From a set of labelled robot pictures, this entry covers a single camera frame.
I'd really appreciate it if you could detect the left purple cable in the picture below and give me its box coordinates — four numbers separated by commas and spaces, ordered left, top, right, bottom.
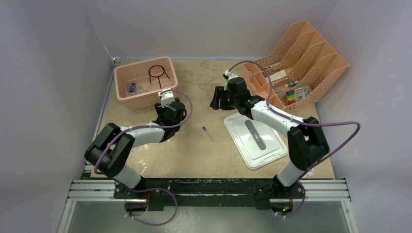
93, 88, 194, 225

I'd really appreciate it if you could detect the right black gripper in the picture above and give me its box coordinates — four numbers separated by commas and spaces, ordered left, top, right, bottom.
211, 86, 240, 111

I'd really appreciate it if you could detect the white plastic bin lid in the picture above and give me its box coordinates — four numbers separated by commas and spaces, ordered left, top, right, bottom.
224, 113, 288, 170

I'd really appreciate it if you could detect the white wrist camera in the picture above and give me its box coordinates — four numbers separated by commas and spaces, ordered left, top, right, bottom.
158, 88, 175, 108
223, 70, 240, 91

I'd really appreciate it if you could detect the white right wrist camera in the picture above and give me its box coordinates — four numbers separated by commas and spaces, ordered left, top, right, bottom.
223, 70, 240, 91

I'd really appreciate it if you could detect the white plastic strip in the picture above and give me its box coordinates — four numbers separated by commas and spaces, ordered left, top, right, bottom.
305, 168, 315, 177

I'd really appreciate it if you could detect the set of coloured markers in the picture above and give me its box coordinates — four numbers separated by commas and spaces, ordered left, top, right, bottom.
286, 84, 311, 105

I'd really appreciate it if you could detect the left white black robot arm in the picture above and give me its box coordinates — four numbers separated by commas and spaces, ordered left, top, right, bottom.
85, 98, 187, 199

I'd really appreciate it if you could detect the orange mesh file organizer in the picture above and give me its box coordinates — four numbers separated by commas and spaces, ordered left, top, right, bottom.
241, 21, 349, 112

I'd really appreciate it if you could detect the aluminium rail frame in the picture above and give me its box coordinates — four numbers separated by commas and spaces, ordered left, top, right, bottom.
58, 58, 360, 233

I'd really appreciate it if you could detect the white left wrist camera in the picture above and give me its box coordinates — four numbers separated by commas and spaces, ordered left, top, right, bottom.
158, 88, 175, 108

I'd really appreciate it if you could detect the black wire tripod ring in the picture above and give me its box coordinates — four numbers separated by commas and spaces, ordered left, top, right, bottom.
148, 65, 170, 89

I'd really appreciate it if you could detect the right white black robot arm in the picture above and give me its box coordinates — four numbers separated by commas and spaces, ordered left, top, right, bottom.
210, 77, 330, 198

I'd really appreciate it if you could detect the pink plastic bin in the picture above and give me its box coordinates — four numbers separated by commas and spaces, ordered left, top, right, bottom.
114, 56, 178, 110

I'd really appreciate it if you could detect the blue capped clear syringe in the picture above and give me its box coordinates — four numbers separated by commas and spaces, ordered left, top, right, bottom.
128, 83, 142, 94

